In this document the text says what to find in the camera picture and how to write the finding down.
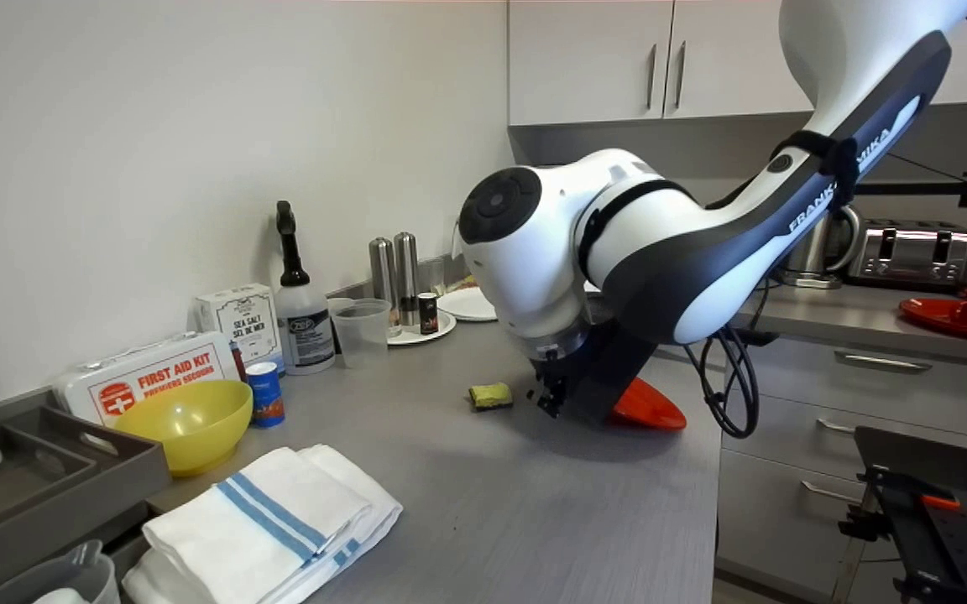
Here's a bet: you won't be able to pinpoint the black stand orange part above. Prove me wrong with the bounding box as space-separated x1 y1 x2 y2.
837 424 967 604

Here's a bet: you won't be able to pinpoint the red plate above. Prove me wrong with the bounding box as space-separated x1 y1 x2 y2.
581 374 693 438

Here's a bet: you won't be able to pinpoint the small white plate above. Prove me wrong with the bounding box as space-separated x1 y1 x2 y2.
383 309 460 349

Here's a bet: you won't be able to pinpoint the steel toaster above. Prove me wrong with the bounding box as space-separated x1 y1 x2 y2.
847 217 967 292

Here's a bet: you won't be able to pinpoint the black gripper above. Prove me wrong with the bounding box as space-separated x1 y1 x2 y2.
525 328 612 425

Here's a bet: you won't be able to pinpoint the spray bottle black trigger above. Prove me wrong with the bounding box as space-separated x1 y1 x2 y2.
273 197 341 374

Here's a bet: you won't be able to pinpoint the small blue jar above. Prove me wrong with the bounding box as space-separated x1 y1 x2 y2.
243 359 288 431

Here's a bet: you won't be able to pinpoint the gray tray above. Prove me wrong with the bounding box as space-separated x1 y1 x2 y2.
0 384 176 580

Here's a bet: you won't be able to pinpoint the gray plastic jug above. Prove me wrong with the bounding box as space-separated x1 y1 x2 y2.
0 540 123 604

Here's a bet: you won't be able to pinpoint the steel kettle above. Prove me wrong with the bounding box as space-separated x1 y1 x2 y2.
784 200 866 284

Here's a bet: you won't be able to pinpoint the black boom rod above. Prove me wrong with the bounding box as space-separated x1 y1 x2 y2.
853 168 967 214

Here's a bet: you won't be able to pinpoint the folded towel blue stripes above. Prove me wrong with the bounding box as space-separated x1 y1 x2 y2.
121 443 406 604

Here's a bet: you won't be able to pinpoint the yellow bowl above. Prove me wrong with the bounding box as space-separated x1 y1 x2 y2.
111 378 254 480

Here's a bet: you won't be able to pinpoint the silver cabinet handle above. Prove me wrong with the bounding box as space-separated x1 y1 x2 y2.
640 42 660 115
667 38 693 115

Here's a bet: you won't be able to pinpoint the small dark spice jar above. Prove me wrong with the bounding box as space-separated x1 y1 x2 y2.
418 288 442 337

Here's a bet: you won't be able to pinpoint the yellow green sponge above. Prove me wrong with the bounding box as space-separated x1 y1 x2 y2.
466 378 518 413

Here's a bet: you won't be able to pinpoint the small white printed box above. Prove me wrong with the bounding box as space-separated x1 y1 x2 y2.
191 283 281 367

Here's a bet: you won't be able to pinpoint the gray drawer cabinet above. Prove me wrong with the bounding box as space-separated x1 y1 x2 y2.
714 322 967 604

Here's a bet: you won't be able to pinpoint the steel grinder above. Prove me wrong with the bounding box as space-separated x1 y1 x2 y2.
365 231 395 322
393 230 423 328

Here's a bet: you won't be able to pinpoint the red flat dish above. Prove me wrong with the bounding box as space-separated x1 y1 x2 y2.
895 284 967 347

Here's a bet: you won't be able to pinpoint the clear plastic cup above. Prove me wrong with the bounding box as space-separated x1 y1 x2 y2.
328 300 393 349

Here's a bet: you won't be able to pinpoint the white first aid kit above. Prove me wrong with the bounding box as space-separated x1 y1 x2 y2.
58 328 243 431

